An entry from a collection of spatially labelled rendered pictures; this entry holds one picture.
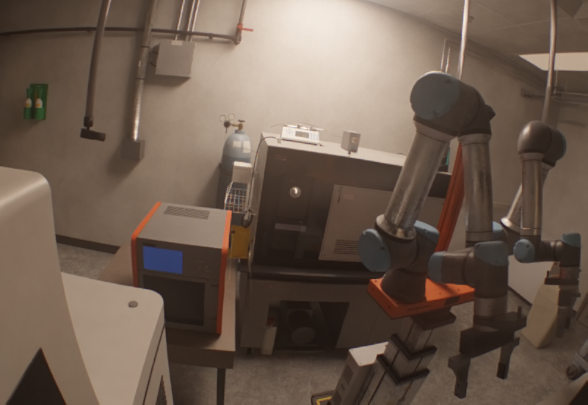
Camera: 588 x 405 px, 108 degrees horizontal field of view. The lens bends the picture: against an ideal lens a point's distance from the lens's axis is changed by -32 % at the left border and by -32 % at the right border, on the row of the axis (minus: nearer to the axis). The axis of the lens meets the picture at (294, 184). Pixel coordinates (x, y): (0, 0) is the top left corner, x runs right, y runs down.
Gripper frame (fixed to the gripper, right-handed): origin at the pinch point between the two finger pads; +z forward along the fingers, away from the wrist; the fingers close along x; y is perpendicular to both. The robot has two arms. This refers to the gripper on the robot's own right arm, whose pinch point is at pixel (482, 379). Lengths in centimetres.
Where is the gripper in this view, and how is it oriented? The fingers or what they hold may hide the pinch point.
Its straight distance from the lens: 78.0
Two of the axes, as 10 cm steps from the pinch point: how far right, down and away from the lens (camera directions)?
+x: -9.8, 0.1, -1.8
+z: 0.3, 9.9, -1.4
